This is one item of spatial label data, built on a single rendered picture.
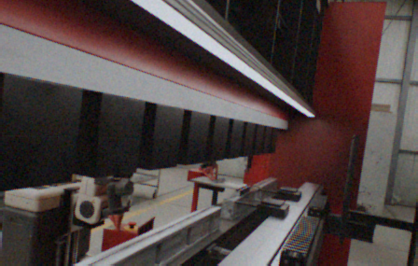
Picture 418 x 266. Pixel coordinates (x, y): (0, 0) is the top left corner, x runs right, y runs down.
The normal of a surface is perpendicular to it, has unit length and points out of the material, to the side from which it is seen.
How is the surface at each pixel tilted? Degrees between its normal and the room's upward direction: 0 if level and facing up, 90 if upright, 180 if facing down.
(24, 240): 90
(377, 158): 90
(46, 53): 90
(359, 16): 90
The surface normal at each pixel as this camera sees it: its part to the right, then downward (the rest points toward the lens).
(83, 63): 0.93, 0.14
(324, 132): -0.34, 0.00
